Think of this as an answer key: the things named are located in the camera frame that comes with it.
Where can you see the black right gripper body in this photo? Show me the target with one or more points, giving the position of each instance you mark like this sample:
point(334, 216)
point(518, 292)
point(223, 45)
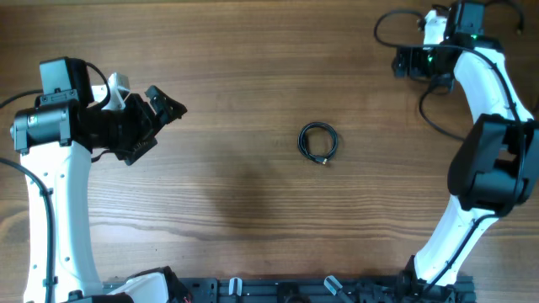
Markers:
point(404, 61)

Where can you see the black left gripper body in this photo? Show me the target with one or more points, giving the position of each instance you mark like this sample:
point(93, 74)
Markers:
point(127, 129)

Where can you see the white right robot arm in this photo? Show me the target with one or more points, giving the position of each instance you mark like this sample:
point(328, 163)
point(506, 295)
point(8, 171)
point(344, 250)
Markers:
point(496, 167)

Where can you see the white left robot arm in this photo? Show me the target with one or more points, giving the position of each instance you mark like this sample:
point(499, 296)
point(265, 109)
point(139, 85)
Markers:
point(70, 127)

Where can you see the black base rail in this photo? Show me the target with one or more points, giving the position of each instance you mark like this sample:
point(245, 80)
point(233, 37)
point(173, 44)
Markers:
point(364, 289)

